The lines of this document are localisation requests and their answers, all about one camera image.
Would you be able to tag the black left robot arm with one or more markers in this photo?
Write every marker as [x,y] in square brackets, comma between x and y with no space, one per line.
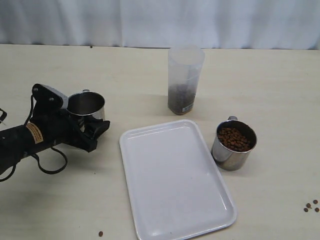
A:
[13,143]

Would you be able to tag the tall translucent plastic container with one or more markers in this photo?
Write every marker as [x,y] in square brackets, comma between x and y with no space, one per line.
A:
[185,64]

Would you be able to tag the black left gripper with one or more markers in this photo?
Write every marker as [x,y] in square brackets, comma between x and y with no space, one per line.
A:
[58,128]

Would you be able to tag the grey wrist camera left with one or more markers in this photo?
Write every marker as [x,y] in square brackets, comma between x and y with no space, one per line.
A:
[48,100]

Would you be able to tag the white plastic tray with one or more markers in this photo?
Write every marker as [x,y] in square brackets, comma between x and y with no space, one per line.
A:
[175,188]

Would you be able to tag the right steel mug with kibble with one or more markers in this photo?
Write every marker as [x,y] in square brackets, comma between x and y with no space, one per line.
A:
[233,142]

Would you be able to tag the white curtain backdrop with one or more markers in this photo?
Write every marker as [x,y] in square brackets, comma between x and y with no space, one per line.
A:
[210,24]

